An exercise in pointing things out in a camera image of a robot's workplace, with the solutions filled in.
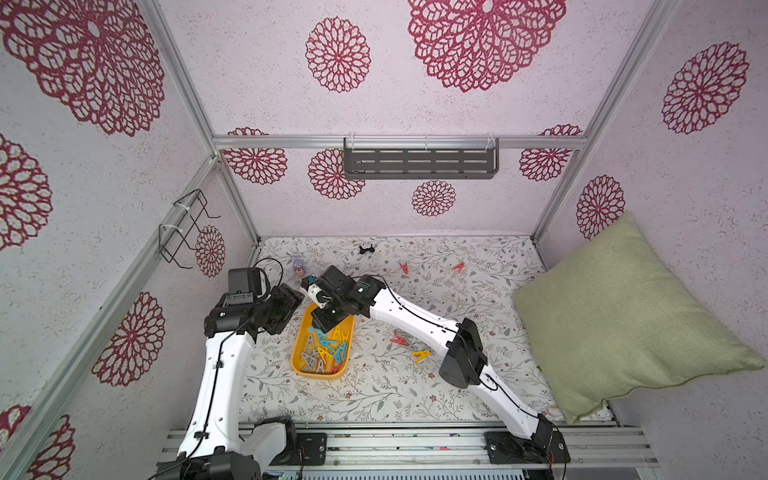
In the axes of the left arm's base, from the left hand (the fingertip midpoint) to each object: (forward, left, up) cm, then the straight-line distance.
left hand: (300, 303), depth 77 cm
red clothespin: (+29, -50, -22) cm, 62 cm away
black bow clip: (+37, -13, -22) cm, 45 cm away
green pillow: (-6, -75, +5) cm, 75 cm away
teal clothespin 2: (-6, -9, -18) cm, 21 cm away
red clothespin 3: (-10, -8, -19) cm, 23 cm away
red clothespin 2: (+29, -29, -23) cm, 47 cm away
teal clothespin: (-3, -5, -19) cm, 20 cm away
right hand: (-1, -1, -7) cm, 7 cm away
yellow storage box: (-7, -4, -19) cm, 20 cm away
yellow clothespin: (0, -7, -19) cm, 21 cm away
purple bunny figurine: (+26, +9, -18) cm, 33 cm away
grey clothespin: (-8, -1, -19) cm, 21 cm away
